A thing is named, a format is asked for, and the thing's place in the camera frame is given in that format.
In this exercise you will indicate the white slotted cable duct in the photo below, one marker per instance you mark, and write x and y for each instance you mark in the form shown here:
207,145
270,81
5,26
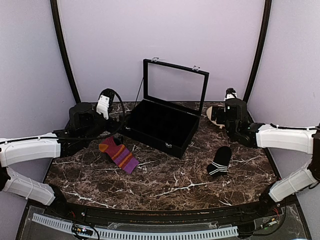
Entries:
132,232

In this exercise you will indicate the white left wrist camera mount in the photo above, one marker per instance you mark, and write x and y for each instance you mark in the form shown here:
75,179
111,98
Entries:
102,106

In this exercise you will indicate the purple orange striped sock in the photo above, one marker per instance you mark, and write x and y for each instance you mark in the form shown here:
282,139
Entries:
119,153

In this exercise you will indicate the black display case box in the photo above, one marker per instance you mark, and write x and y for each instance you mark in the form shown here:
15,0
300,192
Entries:
169,113

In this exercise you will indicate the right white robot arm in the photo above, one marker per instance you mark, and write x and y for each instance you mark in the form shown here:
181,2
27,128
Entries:
241,129

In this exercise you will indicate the black right frame post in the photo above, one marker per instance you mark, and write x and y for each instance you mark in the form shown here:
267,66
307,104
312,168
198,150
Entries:
259,49

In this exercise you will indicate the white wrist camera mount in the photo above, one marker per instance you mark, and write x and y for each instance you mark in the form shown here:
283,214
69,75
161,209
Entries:
102,106
230,95

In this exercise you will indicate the black sock white stripes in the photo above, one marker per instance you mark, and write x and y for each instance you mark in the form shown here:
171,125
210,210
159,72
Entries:
220,164

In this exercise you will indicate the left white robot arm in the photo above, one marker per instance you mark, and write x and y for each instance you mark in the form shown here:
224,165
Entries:
87,122

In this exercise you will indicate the black frame post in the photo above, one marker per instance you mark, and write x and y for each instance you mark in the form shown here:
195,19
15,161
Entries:
259,49
63,50

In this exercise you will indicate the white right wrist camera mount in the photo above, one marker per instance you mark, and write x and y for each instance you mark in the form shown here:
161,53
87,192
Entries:
230,95

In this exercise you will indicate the black left frame post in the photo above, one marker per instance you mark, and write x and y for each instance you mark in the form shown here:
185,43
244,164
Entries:
63,50

